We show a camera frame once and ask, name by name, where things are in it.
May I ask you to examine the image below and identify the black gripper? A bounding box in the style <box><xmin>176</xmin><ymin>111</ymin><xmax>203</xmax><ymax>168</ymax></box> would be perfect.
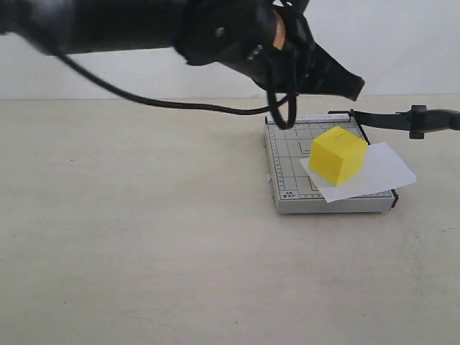
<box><xmin>251</xmin><ymin>1</ymin><xmax>365</xmax><ymax>101</ymax></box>

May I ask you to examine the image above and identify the yellow cube block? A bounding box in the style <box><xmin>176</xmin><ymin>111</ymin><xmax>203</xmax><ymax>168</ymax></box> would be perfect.
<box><xmin>308</xmin><ymin>126</ymin><xmax>369</xmax><ymax>186</ymax></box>

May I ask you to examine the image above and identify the black cutter blade arm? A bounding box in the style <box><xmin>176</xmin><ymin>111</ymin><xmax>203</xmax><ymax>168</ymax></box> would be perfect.
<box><xmin>329</xmin><ymin>104</ymin><xmax>459</xmax><ymax>139</ymax></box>

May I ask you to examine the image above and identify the white paper sheet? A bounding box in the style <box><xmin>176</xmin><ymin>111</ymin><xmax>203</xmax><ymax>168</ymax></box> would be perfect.
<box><xmin>300</xmin><ymin>142</ymin><xmax>417</xmax><ymax>203</ymax></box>

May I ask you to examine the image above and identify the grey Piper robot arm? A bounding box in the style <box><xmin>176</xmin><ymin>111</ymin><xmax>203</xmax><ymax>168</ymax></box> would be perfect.
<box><xmin>1</xmin><ymin>1</ymin><xmax>363</xmax><ymax>98</ymax></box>

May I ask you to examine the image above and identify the grey paper cutter base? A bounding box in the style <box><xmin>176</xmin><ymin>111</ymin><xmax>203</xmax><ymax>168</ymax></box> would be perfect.
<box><xmin>264</xmin><ymin>111</ymin><xmax>399</xmax><ymax>214</ymax></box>

